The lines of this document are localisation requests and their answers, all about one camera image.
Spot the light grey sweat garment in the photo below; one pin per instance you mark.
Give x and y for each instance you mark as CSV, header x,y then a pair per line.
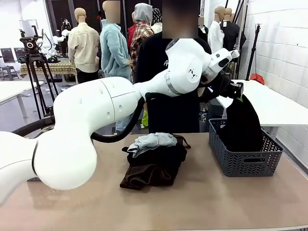
x,y
154,142

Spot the mannequin in white shirt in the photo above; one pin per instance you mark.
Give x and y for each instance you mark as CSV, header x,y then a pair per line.
x,y
214,36

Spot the mannequin in black shirt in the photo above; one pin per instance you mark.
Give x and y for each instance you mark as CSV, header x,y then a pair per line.
x,y
231,36

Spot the black monitor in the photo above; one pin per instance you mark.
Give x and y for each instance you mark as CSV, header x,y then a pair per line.
x,y
6,55
19,54

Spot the mannequin in blue fleece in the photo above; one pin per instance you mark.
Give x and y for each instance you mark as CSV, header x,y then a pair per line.
x,y
114,55

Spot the white table with grey legs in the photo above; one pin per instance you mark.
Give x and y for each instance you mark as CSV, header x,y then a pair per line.
x,y
12,90

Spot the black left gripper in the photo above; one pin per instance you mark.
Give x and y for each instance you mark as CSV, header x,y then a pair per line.
x,y
234,89

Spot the black camera tripod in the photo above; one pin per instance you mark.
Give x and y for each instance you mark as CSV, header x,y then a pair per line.
x,y
31,45

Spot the person in black t-shirt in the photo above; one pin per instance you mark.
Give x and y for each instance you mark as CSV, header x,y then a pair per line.
x,y
168,113

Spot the grey plastic stool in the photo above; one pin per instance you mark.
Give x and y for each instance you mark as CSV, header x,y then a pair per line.
x,y
8,72

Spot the black light stand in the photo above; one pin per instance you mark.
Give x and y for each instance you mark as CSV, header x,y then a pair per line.
x,y
255,43

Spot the white side table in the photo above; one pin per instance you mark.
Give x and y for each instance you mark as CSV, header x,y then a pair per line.
x,y
276,106

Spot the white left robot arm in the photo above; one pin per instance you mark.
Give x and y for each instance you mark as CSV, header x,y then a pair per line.
x,y
84,103

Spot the black fuzzy garment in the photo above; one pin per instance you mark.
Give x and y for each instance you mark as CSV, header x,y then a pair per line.
x,y
243,125

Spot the shoes on floor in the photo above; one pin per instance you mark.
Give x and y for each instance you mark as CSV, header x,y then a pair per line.
x,y
204,116

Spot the mannequin in cream jacket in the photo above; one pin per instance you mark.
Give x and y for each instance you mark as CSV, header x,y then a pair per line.
x,y
84,48

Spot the red object on table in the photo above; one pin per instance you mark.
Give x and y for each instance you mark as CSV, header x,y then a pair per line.
x,y
257,78

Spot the mannequin in plaid hoodie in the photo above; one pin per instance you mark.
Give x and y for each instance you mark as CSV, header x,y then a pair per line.
x,y
142,33

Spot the table with patterned cloth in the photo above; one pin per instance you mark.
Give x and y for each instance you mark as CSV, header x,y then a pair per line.
x,y
53,68

